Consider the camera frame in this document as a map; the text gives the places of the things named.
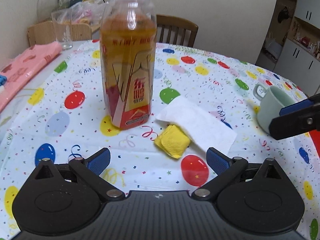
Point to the yellow cloth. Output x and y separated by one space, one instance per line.
173 141

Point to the amber drink plastic bottle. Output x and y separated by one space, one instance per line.
127 52

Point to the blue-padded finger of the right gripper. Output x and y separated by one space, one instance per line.
296 119

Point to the clear drinking glass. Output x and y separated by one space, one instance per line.
62 23

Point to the pink patterned plastic bag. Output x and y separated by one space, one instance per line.
16 74

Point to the colourful balloon print tablecloth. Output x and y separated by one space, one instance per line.
61 114

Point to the white paper napkin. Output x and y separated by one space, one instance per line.
201 127

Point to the pale green ceramic cup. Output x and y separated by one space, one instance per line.
272 100

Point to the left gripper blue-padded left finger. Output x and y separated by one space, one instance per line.
89 170

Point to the dark wooden chair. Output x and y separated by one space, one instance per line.
175 30

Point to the white wall cabinet unit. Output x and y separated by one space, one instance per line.
291 46

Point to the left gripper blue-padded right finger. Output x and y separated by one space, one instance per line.
227 170

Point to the clear bag of snacks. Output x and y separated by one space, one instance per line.
85 12

